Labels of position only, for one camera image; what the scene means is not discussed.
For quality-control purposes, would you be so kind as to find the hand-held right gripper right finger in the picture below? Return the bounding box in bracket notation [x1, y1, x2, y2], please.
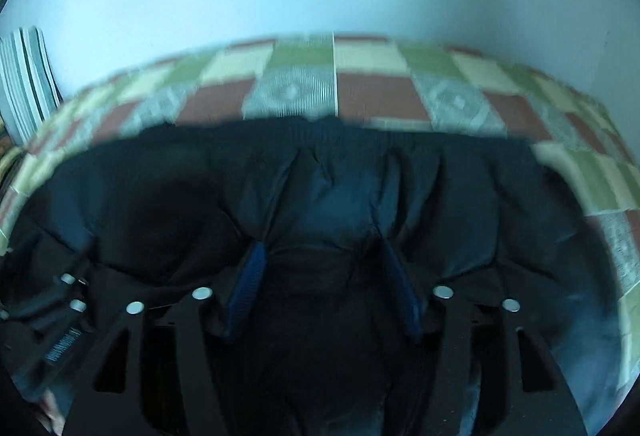
[381, 241, 590, 436]

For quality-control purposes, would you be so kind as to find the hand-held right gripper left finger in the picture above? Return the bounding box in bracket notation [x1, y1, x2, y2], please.
[65, 241, 268, 436]

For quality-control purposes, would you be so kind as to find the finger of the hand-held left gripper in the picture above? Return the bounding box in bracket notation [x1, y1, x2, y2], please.
[0, 236, 98, 334]

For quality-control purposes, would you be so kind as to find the black quilted jacket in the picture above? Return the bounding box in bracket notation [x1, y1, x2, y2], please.
[0, 116, 628, 436]

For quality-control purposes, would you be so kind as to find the striped headboard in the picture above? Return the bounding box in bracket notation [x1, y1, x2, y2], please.
[0, 26, 64, 145]

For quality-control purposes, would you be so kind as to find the bed with checkered sheet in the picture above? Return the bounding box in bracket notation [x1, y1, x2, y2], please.
[0, 32, 640, 419]

